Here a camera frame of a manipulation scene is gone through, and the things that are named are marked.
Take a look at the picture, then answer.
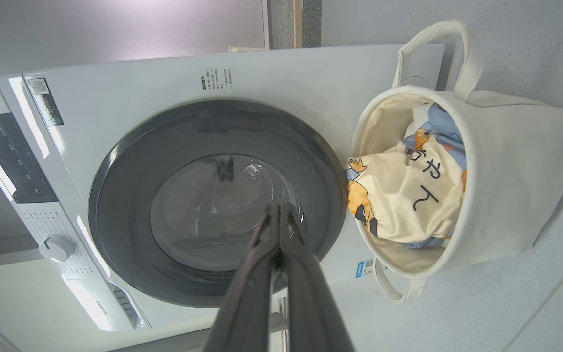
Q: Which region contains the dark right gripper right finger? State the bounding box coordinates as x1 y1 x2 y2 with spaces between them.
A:
281 204 355 352

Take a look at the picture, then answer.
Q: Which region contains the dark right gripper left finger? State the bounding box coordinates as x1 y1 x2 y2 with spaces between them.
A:
203 204 282 352

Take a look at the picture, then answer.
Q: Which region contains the cream printed cartoon garment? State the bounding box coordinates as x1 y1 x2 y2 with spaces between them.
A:
346 142 466 244

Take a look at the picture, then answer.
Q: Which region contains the washing machine glass door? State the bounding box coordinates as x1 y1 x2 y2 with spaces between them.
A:
88 99 348 308

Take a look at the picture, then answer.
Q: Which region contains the blue printed cartoon garment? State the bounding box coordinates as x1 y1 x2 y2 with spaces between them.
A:
403 103 468 172

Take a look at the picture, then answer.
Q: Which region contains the white plastic dial knob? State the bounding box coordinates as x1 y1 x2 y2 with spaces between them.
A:
39 234 76 263

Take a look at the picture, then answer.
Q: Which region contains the white front-load washing machine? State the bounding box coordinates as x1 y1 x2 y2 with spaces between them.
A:
0 44 446 352

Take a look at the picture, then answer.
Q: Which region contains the blue energy label sticker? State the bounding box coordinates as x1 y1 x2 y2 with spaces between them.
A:
355 259 375 279

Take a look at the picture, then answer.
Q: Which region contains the cream fabric laundry basket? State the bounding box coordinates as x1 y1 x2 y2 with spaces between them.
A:
350 20 563 304

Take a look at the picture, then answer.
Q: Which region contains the wooden baseboard strip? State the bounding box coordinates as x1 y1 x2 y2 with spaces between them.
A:
293 0 303 48

